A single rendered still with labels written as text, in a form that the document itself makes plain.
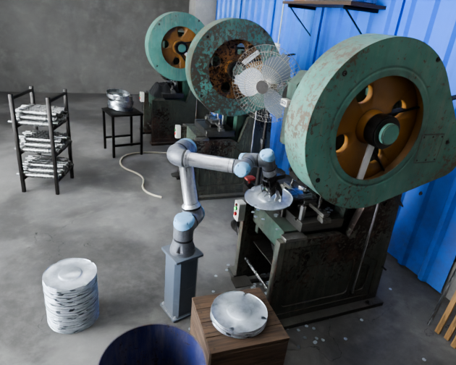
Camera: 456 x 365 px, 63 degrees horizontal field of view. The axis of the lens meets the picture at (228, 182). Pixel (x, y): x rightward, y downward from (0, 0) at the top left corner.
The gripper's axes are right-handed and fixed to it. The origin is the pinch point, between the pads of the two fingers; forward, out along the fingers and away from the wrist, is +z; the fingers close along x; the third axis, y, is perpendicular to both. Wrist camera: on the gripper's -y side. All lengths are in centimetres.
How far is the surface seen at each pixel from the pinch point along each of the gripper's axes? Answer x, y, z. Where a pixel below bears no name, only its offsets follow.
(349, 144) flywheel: 37, -16, -41
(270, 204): 0.5, 6.0, 0.4
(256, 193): -13.0, 1.9, 1.4
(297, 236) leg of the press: 20.0, 8.5, 13.9
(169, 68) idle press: -273, -147, 30
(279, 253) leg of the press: 15.8, 21.9, 18.2
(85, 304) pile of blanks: -57, 110, 21
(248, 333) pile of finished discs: 32, 69, 16
